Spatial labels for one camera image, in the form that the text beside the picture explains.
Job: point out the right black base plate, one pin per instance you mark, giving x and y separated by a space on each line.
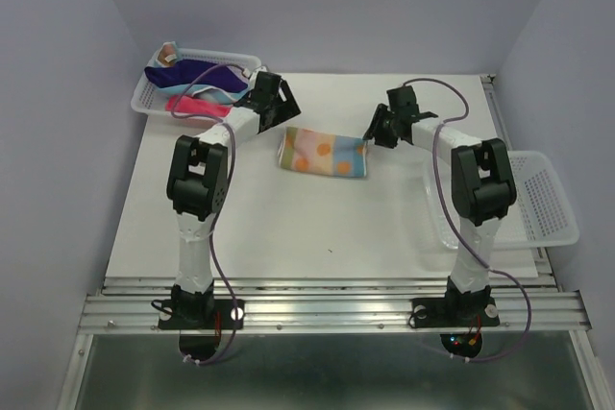
435 313

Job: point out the pink towel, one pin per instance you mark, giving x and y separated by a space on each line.
189 107

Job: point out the purple towel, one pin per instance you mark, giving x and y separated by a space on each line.
186 71

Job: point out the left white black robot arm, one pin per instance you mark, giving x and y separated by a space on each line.
197 186

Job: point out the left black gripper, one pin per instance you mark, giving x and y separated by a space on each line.
287 108

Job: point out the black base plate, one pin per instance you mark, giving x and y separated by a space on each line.
435 313
224 317

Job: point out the orange polka dot towel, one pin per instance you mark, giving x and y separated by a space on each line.
323 154

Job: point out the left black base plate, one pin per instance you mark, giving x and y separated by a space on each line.
224 317

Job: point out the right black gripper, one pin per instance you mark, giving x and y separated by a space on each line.
375 131

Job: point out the aluminium mounting rail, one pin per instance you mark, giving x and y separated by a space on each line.
303 306

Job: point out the white target basket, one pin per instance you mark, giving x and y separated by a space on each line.
541 217

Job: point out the light blue towel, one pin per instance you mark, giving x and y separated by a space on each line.
204 92

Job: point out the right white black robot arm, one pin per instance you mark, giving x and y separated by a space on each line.
482 191

